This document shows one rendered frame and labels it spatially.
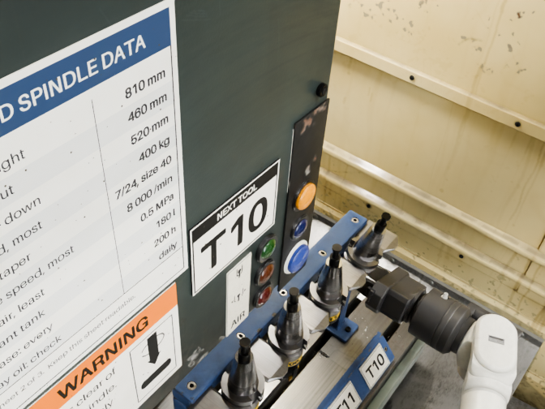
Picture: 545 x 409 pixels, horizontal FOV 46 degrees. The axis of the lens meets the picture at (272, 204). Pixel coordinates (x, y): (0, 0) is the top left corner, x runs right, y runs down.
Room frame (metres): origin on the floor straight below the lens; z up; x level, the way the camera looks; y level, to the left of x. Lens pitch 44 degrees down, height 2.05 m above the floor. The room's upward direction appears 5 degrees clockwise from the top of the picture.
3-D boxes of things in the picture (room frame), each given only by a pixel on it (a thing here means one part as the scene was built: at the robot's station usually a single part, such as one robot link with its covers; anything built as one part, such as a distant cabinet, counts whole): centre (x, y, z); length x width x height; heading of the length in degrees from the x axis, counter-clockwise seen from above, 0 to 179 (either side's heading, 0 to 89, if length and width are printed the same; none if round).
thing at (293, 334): (0.57, -0.04, 1.26); 0.04 x 0.04 x 0.07
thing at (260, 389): (0.48, 0.02, 1.21); 0.06 x 0.06 x 0.03
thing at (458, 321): (0.62, -0.35, 1.17); 0.11 x 0.11 x 0.11; 54
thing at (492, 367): (0.57, -0.36, 1.19); 0.13 x 0.07 x 0.09; 166
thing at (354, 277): (0.71, -0.13, 1.21); 0.07 x 0.05 x 0.01; 56
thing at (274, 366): (0.52, -0.01, 1.21); 0.07 x 0.05 x 0.01; 56
